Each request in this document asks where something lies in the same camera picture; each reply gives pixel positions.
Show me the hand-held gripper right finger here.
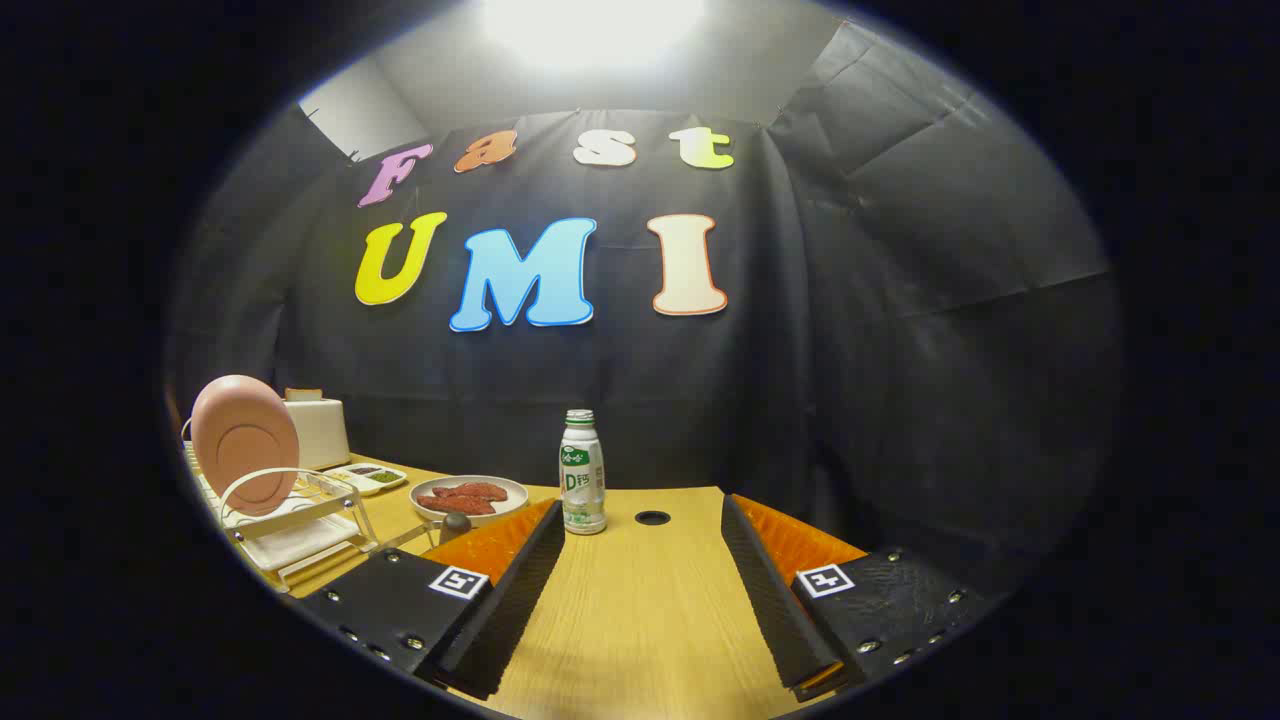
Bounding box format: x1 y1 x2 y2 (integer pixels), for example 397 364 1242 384
720 493 986 703

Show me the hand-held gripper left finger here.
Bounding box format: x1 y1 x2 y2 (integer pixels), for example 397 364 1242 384
295 498 567 701

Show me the white wire dish rack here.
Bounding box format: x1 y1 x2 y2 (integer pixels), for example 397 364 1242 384
180 415 381 593

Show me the pink plate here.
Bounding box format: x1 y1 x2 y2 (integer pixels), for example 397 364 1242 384
190 375 301 518

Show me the beige round plate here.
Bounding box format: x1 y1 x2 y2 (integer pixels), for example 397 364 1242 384
410 475 529 528

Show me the white divided dish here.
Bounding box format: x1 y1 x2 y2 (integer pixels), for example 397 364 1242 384
325 462 409 497

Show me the white green drink bottle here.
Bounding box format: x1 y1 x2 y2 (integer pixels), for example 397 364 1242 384
559 409 607 536

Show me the white drip tray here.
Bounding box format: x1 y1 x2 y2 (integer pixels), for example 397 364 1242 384
240 512 363 573

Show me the white toaster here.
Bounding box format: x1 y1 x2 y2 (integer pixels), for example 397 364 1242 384
283 396 351 471

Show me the black backdrop cloth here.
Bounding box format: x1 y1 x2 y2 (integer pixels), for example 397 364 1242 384
165 20 1126 601

